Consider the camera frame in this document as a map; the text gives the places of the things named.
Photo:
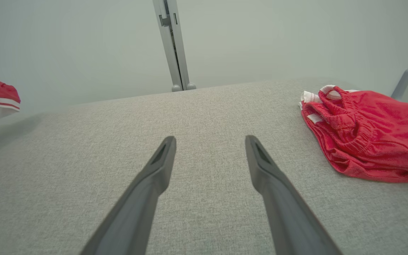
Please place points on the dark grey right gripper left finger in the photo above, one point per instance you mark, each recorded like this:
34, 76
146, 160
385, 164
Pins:
136, 216

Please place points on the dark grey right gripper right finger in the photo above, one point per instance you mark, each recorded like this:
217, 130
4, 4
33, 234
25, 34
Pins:
289, 219

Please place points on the red shorts white trim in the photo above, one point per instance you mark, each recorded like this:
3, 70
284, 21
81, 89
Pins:
377, 141

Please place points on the grey fabric sofa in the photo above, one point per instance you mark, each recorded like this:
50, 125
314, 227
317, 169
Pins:
207, 113

